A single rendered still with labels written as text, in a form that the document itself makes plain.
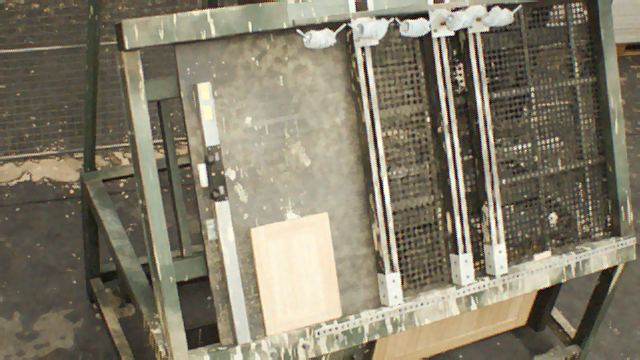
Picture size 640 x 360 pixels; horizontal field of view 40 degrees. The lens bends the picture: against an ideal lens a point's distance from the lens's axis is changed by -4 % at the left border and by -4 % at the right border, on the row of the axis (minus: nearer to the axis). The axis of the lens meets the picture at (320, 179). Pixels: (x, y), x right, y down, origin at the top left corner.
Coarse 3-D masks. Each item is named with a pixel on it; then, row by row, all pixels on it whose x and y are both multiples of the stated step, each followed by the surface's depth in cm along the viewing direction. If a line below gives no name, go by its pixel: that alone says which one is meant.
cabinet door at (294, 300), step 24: (312, 216) 341; (264, 240) 333; (288, 240) 338; (312, 240) 342; (264, 264) 334; (288, 264) 338; (312, 264) 343; (264, 288) 334; (288, 288) 339; (312, 288) 343; (336, 288) 347; (264, 312) 335; (288, 312) 340; (312, 312) 344; (336, 312) 348
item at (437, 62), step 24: (432, 0) 348; (432, 24) 349; (456, 24) 341; (432, 48) 355; (432, 72) 358; (432, 96) 361; (456, 144) 361; (456, 168) 362; (456, 192) 363; (456, 216) 363; (456, 240) 364; (456, 264) 367
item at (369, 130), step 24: (384, 24) 326; (360, 48) 343; (360, 72) 340; (360, 96) 343; (360, 120) 346; (384, 168) 347; (384, 192) 348; (384, 216) 351; (384, 240) 349; (384, 264) 350; (384, 288) 353
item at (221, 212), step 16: (208, 128) 320; (208, 144) 320; (208, 176) 323; (224, 208) 324; (224, 224) 324; (224, 240) 324; (224, 256) 325; (224, 272) 327; (240, 288) 328; (240, 304) 328; (240, 320) 329; (240, 336) 329
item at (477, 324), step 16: (496, 304) 425; (512, 304) 432; (528, 304) 438; (448, 320) 414; (464, 320) 420; (480, 320) 427; (496, 320) 434; (512, 320) 440; (400, 336) 404; (416, 336) 410; (432, 336) 416; (448, 336) 422; (464, 336) 429; (480, 336) 435; (384, 352) 406; (400, 352) 412; (416, 352) 418; (432, 352) 424
